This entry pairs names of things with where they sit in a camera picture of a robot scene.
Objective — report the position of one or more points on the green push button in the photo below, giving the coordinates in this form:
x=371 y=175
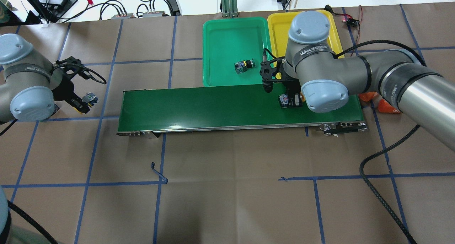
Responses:
x=244 y=65

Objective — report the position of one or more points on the black box device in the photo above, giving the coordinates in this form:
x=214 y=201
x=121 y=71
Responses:
x=58 y=7

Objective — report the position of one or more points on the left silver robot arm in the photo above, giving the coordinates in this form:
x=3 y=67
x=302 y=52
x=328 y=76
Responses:
x=33 y=84

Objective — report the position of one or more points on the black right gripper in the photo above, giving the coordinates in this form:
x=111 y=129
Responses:
x=290 y=87

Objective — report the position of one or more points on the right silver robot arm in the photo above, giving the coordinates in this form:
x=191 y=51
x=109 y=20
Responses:
x=326 y=81

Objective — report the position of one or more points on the small red-wired circuit board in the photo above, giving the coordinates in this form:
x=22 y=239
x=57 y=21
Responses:
x=351 y=22

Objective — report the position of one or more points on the green plastic tray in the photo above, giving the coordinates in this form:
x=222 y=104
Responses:
x=228 y=41

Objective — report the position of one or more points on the aluminium frame post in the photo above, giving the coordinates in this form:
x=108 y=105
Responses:
x=229 y=8

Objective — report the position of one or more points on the orange cylinder marked 4680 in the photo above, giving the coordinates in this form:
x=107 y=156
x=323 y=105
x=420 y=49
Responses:
x=385 y=107

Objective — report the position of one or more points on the yellow push button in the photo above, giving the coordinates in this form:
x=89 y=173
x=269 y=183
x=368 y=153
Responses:
x=285 y=100
x=91 y=99

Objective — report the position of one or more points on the green conveyor belt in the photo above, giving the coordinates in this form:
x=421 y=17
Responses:
x=157 y=111

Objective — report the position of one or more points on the yellow plastic tray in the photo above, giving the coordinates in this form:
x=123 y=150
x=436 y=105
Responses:
x=280 y=23

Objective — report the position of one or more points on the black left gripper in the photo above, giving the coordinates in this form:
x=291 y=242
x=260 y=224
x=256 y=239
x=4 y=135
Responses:
x=65 y=88

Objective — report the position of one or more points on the black power adapter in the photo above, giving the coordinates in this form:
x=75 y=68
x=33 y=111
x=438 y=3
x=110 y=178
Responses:
x=174 y=8

